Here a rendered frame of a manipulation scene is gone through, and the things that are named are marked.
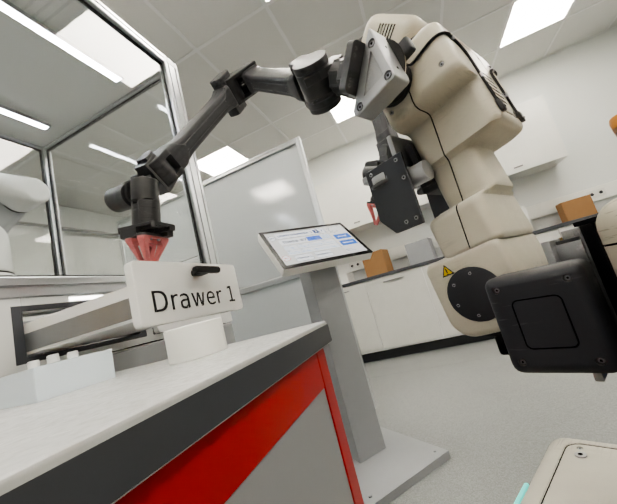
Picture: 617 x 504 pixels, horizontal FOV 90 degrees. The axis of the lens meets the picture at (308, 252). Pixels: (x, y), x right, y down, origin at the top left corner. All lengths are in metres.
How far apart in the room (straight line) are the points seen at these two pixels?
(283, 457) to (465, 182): 0.58
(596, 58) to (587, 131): 0.81
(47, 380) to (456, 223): 0.66
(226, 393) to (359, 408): 1.45
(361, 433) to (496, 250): 1.23
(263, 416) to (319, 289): 1.29
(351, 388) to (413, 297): 1.99
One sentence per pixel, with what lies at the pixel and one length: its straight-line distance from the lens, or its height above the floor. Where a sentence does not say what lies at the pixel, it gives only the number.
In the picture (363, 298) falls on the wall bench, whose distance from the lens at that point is 3.51.
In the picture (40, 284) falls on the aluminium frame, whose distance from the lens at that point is 0.87.
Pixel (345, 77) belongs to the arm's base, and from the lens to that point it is 0.64.
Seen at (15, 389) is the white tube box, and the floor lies 0.78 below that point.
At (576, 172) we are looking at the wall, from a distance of 4.57.
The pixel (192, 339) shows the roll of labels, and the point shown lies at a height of 0.78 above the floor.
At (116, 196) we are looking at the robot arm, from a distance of 0.81.
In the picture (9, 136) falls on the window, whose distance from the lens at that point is 1.01.
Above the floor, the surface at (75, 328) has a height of 0.85.
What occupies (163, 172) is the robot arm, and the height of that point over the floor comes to 1.16.
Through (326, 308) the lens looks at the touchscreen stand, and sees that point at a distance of 1.55.
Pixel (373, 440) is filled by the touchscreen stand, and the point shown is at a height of 0.10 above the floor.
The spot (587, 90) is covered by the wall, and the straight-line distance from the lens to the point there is 4.92.
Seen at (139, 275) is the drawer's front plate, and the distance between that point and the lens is 0.57.
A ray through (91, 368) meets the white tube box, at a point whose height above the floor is 0.78.
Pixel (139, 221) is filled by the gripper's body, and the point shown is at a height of 1.04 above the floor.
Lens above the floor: 0.79
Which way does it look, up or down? 9 degrees up
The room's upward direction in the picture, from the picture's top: 15 degrees counter-clockwise
